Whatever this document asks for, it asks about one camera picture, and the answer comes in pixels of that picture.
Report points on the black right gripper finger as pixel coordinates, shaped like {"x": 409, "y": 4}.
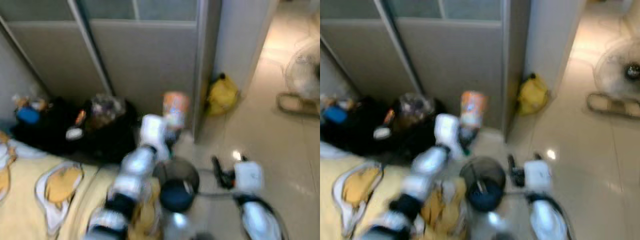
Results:
{"x": 513, "y": 164}
{"x": 217, "y": 166}

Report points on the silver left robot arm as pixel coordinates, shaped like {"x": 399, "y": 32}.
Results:
{"x": 425, "y": 167}
{"x": 132, "y": 167}

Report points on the black mesh waste bin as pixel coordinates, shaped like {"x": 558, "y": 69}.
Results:
{"x": 482, "y": 172}
{"x": 172, "y": 172}

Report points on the clear plastic bag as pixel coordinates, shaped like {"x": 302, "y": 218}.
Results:
{"x": 107, "y": 107}
{"x": 417, "y": 106}

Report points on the yellow plastic bag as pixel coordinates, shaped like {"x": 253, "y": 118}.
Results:
{"x": 222, "y": 96}
{"x": 533, "y": 95}

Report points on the grey sliding door wardrobe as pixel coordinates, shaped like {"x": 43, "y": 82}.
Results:
{"x": 450, "y": 60}
{"x": 145, "y": 60}

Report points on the small white item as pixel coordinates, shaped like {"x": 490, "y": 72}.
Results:
{"x": 74, "y": 133}
{"x": 382, "y": 132}

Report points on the black rubbish bag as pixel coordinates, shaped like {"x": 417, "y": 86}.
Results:
{"x": 50, "y": 140}
{"x": 360, "y": 137}

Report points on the yellow printed bedsheet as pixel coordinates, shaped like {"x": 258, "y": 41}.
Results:
{"x": 20, "y": 210}
{"x": 335, "y": 210}

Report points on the blue packet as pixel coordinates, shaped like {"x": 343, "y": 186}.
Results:
{"x": 28, "y": 115}
{"x": 335, "y": 114}

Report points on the white floor fan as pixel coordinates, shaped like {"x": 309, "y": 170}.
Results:
{"x": 300, "y": 70}
{"x": 617, "y": 70}

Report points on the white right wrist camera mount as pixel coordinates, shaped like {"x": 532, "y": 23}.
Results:
{"x": 249, "y": 177}
{"x": 538, "y": 176}

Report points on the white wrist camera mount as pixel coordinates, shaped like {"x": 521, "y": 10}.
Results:
{"x": 446, "y": 130}
{"x": 152, "y": 130}
{"x": 249, "y": 177}
{"x": 538, "y": 176}

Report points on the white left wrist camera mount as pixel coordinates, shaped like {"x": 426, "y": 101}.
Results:
{"x": 446, "y": 130}
{"x": 152, "y": 130}

